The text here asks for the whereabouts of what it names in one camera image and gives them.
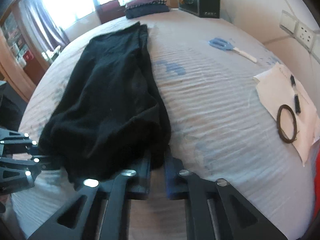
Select white tablecloth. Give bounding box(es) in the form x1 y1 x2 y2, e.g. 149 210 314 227
11 10 319 239

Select black hair clip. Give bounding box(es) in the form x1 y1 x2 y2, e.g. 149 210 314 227
290 75 296 87
294 94 301 115

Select folded navy garment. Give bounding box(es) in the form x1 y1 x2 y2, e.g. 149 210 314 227
124 4 170 19

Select folded purple garment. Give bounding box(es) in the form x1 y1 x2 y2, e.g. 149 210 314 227
125 0 167 9

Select blue handled scissors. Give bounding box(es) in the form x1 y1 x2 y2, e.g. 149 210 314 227
208 37 257 63

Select red plastic storage case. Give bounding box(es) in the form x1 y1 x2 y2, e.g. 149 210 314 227
313 152 320 219

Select white wall socket panel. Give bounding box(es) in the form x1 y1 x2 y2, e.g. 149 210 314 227
279 10 320 63

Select dark red chair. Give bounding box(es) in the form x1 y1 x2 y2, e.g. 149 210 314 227
96 0 125 24

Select purple window curtain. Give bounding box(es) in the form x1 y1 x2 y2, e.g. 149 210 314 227
19 0 70 51

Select brown hair band ring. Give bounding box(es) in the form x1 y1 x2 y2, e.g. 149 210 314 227
276 103 298 144

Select white paper sheet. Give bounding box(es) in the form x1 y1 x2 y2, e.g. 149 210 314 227
253 63 319 164

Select black garment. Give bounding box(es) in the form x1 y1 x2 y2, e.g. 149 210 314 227
39 23 171 185

